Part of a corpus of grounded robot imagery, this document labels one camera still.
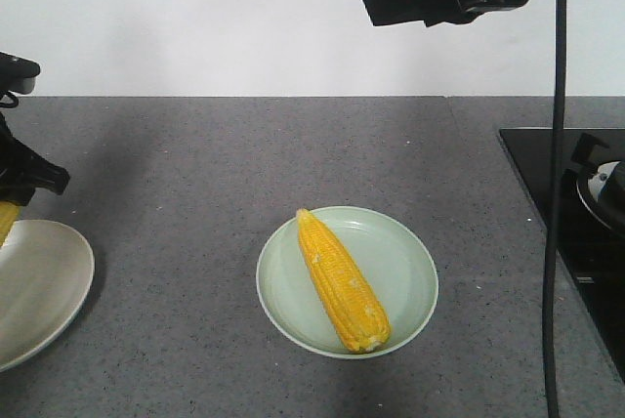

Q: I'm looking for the corn cob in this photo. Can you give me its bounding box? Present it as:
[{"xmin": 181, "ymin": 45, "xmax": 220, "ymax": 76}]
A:
[
  {"xmin": 296, "ymin": 209, "xmax": 392, "ymax": 354},
  {"xmin": 0, "ymin": 201, "xmax": 21, "ymax": 246}
]

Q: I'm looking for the black glass gas hob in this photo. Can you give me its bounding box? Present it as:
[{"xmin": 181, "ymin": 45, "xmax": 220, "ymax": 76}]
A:
[{"xmin": 497, "ymin": 127, "xmax": 625, "ymax": 385}]

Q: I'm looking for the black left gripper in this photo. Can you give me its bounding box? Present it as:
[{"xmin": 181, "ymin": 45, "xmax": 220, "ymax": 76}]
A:
[{"xmin": 1, "ymin": 52, "xmax": 70, "ymax": 203}]

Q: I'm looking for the black cable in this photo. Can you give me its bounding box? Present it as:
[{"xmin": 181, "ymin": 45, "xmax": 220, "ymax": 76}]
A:
[{"xmin": 541, "ymin": 0, "xmax": 570, "ymax": 418}]

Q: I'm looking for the gas burner with grate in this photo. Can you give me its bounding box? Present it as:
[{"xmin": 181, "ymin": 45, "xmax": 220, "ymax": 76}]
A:
[{"xmin": 571, "ymin": 132, "xmax": 624, "ymax": 237}]

